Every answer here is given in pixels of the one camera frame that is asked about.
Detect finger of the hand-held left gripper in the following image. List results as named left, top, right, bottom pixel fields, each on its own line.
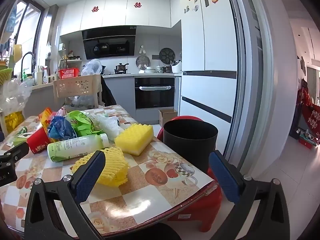
left=0, top=141, right=30, bottom=165

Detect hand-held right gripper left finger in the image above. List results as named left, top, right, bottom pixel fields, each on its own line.
left=24, top=150, right=107, bottom=240

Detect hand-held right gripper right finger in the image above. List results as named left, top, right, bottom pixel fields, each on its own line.
left=209, top=150, right=298, bottom=240

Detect yellow foam fruit net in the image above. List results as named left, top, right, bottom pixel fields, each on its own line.
left=71, top=146, right=130, bottom=187

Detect black trash bin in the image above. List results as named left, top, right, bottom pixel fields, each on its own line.
left=163, top=119, right=218, bottom=173

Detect green plastic bag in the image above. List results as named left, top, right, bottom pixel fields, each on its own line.
left=65, top=110, right=102, bottom=137

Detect white paper towel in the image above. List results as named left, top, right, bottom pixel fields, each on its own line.
left=95, top=113, right=125, bottom=135

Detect ridged foam sponge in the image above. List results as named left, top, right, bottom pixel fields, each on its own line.
left=114, top=124, right=154, bottom=156

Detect red paper cup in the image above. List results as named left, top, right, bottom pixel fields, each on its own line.
left=26, top=127, right=52, bottom=155

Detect gold foil bag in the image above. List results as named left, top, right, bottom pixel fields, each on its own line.
left=4, top=110, right=25, bottom=133

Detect orange snack packet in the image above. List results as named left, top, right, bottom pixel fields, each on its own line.
left=39, top=107, right=57, bottom=143

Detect blue plastic bag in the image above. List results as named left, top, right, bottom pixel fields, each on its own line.
left=47, top=115, right=77, bottom=140

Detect large clear plastic bag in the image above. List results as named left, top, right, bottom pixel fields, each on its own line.
left=0, top=79, right=33, bottom=112

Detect crumpled plastic bag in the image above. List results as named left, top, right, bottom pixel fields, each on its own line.
left=69, top=95, right=95, bottom=109

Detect green plastic basket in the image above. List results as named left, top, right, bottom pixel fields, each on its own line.
left=0, top=68, right=13, bottom=86

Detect black garment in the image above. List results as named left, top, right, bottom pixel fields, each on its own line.
left=100, top=76, right=117, bottom=107

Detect small cardboard box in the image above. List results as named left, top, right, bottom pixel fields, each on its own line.
left=159, top=109, right=178, bottom=127

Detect beige plastic chair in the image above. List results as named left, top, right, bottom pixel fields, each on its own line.
left=53, top=74, right=102, bottom=109

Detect grey kitchen counter cabinet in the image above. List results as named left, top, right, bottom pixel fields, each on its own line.
left=22, top=72, right=182, bottom=124

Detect red plastic basket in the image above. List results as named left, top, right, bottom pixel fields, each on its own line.
left=58, top=68, right=80, bottom=80

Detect black kitchen faucet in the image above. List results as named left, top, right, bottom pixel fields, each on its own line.
left=20, top=52, right=37, bottom=83

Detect black built-in oven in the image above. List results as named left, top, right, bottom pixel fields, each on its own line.
left=134, top=77, right=175, bottom=110

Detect red banner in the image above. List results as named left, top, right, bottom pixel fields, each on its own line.
left=297, top=79, right=320, bottom=145

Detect bluish clear plastic bag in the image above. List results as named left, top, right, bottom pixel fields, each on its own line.
left=81, top=59, right=103, bottom=76

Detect kitchen window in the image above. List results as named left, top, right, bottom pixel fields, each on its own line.
left=0, top=0, right=45, bottom=80

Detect grey round trivet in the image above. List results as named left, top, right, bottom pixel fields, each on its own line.
left=136, top=55, right=150, bottom=68

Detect black range hood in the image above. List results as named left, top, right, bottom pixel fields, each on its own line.
left=82, top=25, right=137, bottom=60

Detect white refrigerator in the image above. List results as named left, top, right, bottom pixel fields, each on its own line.
left=179, top=0, right=238, bottom=124

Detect dark round trivet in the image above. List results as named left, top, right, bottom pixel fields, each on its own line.
left=159, top=47, right=176, bottom=63

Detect white upper cabinets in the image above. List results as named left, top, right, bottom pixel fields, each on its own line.
left=60, top=0, right=182, bottom=37

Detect dark cooking pot with handle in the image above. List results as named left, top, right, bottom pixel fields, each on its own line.
left=115, top=63, right=129, bottom=74

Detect grey sliding door frame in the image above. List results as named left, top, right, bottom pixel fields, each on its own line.
left=222, top=0, right=275, bottom=173

